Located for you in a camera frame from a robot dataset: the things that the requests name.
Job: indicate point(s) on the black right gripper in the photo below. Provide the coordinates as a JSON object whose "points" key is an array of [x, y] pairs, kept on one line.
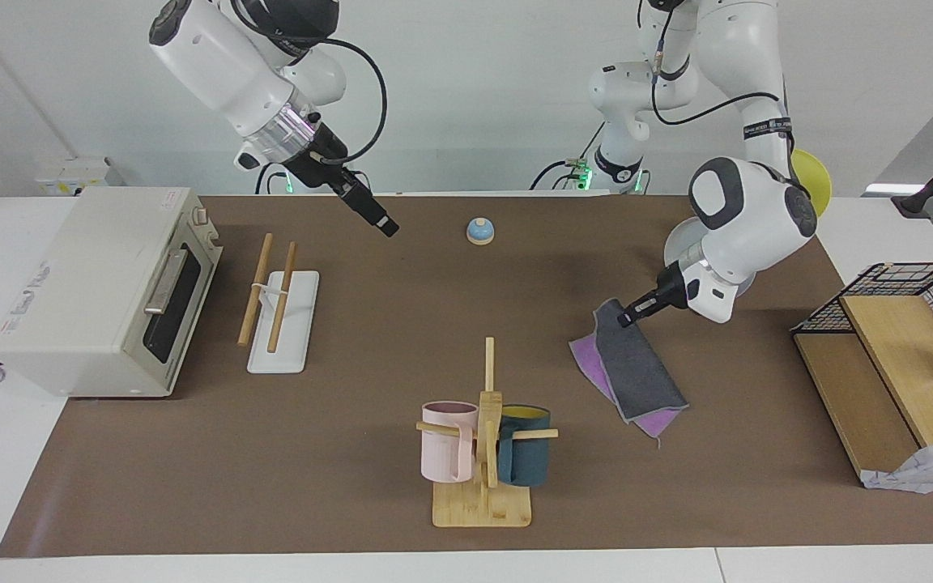
{"points": [[355, 193]]}

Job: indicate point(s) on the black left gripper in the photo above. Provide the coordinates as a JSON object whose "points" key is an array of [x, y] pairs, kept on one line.
{"points": [[669, 291]]}

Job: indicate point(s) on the purple and grey towel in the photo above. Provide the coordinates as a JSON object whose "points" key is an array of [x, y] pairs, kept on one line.
{"points": [[645, 372]]}

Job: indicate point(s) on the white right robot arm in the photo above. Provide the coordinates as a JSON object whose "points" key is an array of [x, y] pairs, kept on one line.
{"points": [[223, 65]]}

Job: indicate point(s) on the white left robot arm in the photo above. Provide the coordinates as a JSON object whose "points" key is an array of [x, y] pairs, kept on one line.
{"points": [[750, 219]]}

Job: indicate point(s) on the white towel rack wooden bars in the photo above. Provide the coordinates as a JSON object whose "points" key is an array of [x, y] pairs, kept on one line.
{"points": [[292, 340]]}

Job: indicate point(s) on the grey plate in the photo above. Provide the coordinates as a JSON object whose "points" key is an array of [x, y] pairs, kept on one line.
{"points": [[677, 239]]}

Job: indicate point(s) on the small blue lidded jar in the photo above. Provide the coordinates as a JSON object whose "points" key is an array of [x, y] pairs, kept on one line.
{"points": [[480, 235]]}

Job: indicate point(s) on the dark green mug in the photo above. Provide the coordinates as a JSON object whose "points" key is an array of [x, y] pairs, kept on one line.
{"points": [[525, 453]]}

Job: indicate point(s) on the brown table mat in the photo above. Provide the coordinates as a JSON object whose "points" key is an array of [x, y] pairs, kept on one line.
{"points": [[353, 405]]}

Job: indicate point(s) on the yellow plate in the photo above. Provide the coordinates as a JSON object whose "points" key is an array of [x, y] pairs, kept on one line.
{"points": [[815, 182]]}

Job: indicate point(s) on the pink mug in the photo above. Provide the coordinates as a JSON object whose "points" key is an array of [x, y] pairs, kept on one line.
{"points": [[442, 453]]}

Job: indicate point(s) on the wooden mug tree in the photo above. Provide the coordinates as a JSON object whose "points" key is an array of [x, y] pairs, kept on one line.
{"points": [[483, 506]]}

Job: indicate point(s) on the beige toaster oven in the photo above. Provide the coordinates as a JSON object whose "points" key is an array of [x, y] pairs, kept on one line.
{"points": [[86, 300]]}

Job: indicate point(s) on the white power strip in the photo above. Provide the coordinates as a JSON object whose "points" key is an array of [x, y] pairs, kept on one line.
{"points": [[70, 174]]}

